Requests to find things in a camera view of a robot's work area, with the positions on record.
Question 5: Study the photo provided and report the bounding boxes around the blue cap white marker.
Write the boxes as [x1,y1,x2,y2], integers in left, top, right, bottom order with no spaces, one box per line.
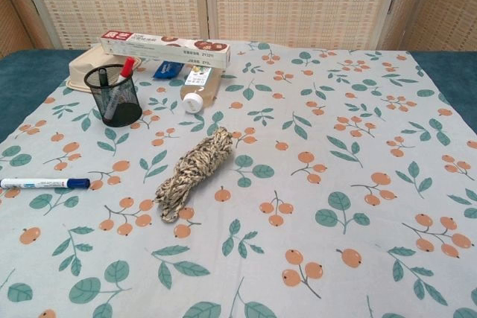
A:
[0,177,91,191]

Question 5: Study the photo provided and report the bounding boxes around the black mesh pen holder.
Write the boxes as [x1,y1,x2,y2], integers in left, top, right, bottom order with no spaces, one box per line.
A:
[83,64,144,128]

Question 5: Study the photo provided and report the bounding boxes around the red cap marker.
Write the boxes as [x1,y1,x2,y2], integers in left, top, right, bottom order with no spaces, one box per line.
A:
[106,57,136,118]

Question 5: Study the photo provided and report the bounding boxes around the clear bottle with white cap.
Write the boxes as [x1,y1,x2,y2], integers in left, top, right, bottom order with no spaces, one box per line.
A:
[180,64,223,115]

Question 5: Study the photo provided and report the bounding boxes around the floral fruit print tablecloth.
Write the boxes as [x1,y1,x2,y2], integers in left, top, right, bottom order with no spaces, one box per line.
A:
[0,41,477,318]

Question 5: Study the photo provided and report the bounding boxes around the blue snack packet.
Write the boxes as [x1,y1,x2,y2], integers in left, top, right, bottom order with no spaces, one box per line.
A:
[151,60,185,80]

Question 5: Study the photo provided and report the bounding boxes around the long white cling wrap box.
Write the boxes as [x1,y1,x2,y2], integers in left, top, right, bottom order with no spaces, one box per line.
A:
[99,30,231,70]

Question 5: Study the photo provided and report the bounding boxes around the woven bamboo folding screen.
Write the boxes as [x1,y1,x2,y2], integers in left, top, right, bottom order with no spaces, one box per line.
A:
[0,0,477,59]

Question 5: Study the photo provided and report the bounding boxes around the beige plastic lidded container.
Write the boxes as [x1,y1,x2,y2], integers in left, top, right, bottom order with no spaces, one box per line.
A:
[65,44,144,91]

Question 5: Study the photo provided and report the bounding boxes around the teal blue table cover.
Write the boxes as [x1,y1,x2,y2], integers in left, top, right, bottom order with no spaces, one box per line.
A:
[0,48,87,144]

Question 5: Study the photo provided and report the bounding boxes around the beige brown rope bundle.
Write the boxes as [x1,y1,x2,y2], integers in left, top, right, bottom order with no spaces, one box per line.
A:
[155,127,236,224]

